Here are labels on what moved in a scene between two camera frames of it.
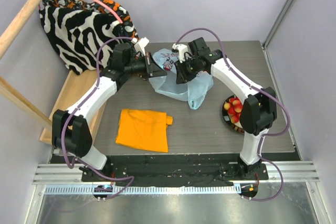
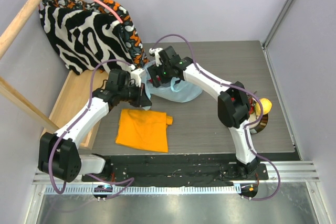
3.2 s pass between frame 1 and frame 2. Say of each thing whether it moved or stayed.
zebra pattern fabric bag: stayed
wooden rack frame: stayed
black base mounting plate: stayed
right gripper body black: moved
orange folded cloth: stayed
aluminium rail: stayed
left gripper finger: moved
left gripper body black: moved
